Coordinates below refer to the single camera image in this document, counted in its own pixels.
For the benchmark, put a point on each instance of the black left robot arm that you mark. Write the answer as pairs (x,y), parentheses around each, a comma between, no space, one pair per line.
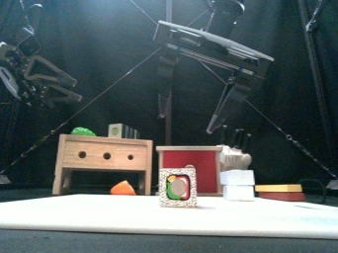
(31,15)

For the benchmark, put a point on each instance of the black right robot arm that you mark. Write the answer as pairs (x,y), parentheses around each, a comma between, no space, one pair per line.
(225,15)

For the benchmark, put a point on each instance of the diagonal metal brace rod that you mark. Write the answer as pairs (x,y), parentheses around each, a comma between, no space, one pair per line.
(89,105)
(287,135)

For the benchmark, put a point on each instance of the green toy vegetable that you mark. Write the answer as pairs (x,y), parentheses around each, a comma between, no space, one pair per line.
(84,131)

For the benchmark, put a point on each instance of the white cube with green circle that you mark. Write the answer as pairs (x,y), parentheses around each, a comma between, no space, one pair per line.
(116,131)

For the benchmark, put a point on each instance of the light wooden knife block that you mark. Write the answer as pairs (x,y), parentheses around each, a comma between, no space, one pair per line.
(236,160)

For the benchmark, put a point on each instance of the wooden shelf with three holes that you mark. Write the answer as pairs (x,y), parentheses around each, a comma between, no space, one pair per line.
(94,161)

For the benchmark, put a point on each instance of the red wooden box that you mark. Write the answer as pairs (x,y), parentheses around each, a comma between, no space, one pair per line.
(205,171)

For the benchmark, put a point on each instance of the white foam block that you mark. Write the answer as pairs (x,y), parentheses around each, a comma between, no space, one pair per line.
(239,177)
(239,193)

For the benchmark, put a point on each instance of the yellow flat block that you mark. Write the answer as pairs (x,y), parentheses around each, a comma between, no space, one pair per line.
(279,188)

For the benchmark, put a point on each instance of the orange toy food piece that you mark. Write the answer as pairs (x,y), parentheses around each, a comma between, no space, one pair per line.
(124,189)

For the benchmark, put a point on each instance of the red flat block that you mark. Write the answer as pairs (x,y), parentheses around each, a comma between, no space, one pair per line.
(284,196)

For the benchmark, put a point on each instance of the white table mat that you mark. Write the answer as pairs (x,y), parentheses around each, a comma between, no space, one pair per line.
(133,214)

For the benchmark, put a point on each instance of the vertical metal frame pole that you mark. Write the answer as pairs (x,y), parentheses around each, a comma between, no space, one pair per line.
(169,131)

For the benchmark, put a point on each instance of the slanted metal frame post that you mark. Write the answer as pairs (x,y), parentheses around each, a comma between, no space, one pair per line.
(317,85)

